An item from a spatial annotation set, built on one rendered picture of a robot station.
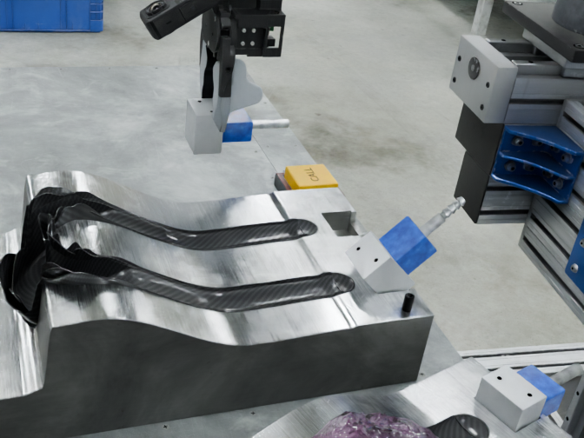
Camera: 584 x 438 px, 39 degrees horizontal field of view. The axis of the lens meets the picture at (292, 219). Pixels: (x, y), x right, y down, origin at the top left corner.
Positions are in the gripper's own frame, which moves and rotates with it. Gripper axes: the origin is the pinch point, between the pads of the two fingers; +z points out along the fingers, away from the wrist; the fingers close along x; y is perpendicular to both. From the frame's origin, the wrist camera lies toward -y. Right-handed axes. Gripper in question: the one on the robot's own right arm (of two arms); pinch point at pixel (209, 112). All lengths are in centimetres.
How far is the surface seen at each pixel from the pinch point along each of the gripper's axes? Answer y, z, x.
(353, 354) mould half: 5.9, 9.8, -36.1
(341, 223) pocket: 12.7, 7.8, -15.7
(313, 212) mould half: 8.9, 6.0, -15.5
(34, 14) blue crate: 0, 87, 290
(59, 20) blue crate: 11, 90, 290
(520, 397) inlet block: 17, 7, -48
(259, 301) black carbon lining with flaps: -2.1, 7.1, -29.3
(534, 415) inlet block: 19, 9, -49
